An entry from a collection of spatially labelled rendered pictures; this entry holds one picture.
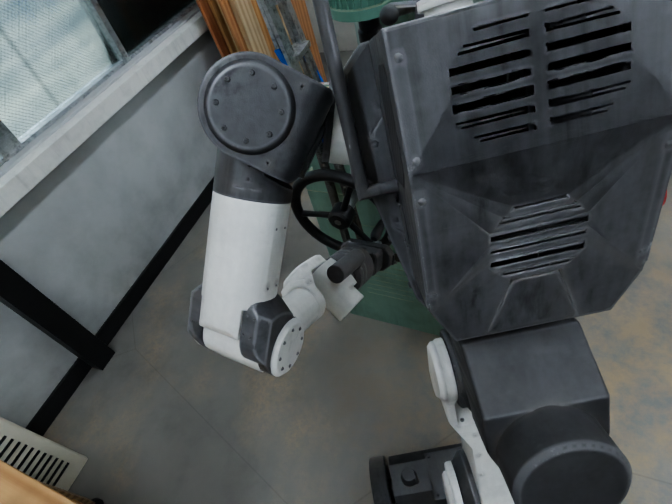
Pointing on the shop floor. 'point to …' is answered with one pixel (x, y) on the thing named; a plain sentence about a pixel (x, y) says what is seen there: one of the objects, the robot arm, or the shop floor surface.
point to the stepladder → (288, 54)
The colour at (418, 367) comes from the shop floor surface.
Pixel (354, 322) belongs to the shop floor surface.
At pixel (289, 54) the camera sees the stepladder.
